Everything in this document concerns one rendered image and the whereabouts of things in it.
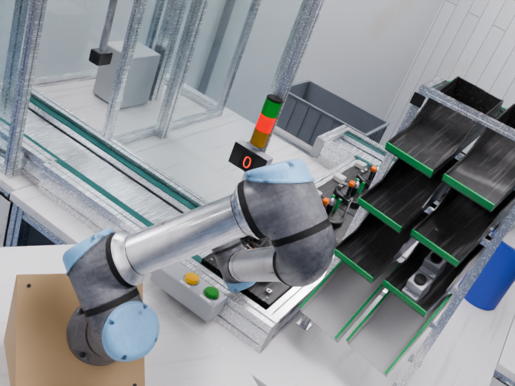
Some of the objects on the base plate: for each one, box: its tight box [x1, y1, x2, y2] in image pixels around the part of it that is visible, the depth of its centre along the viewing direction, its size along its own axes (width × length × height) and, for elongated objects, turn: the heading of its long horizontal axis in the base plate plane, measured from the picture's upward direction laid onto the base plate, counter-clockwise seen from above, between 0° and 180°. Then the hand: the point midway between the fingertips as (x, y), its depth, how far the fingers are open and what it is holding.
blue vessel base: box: [458, 230, 515, 310], centre depth 227 cm, size 16×16×27 cm
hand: (269, 237), depth 177 cm, fingers closed on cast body, 4 cm apart
